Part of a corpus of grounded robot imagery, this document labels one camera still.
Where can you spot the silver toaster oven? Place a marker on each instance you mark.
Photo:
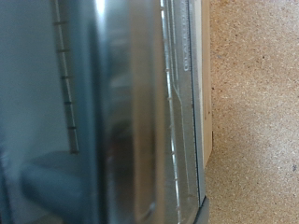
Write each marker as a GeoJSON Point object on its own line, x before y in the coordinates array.
{"type": "Point", "coordinates": [28, 77]}

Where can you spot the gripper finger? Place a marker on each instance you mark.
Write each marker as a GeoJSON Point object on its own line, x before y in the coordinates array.
{"type": "Point", "coordinates": [56, 189]}

